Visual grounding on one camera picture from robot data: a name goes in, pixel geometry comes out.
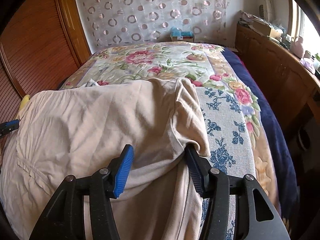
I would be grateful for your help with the blue floral white sheet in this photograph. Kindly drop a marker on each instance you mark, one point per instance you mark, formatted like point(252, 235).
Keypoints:
point(225, 130)

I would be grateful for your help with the circle-patterned sheer curtain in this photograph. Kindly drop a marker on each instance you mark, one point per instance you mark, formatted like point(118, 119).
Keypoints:
point(150, 12)

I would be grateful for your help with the wooden side cabinet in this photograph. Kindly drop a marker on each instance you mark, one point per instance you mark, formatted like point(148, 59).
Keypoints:
point(275, 62)

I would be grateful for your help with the pink floral blanket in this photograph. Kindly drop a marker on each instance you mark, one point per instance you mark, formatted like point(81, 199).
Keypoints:
point(150, 60)

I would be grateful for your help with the cardboard box with blue items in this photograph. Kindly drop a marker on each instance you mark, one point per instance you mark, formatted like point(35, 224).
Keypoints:
point(182, 36)

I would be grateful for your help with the wooden slatted wardrobe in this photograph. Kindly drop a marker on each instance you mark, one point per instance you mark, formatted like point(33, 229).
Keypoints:
point(37, 42)

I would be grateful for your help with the window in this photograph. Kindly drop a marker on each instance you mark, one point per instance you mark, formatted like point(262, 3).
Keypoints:
point(307, 27)

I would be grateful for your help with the lavender bag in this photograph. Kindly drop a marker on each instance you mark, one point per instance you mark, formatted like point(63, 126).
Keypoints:
point(308, 65)

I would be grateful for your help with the stack of magazines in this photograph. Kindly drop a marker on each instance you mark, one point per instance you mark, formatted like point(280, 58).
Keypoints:
point(246, 18)

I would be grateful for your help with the open cardboard box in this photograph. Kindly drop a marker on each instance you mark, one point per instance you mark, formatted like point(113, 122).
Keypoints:
point(262, 27)

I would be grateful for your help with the small white cloth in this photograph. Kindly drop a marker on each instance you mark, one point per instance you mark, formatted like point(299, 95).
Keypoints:
point(90, 83)

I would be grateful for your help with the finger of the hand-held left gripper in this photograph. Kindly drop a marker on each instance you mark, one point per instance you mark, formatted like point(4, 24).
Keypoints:
point(12, 123)

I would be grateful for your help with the pink bottle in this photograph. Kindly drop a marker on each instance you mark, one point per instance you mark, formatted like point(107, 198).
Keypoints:
point(297, 47)

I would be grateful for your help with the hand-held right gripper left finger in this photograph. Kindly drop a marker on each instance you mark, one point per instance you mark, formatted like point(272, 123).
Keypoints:
point(122, 175)

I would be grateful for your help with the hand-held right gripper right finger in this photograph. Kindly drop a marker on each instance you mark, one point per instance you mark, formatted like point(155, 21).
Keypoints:
point(193, 170)

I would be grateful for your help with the green-capped bottle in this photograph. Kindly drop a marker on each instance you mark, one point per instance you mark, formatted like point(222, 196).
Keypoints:
point(317, 61)

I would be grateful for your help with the yellow cloth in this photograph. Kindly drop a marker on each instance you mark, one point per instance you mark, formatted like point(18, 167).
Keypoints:
point(24, 102)

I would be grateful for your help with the black trash bin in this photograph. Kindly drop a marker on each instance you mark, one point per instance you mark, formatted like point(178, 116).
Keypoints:
point(303, 140)

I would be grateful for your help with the beige printed t-shirt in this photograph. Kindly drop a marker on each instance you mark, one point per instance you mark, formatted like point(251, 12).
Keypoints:
point(87, 130)

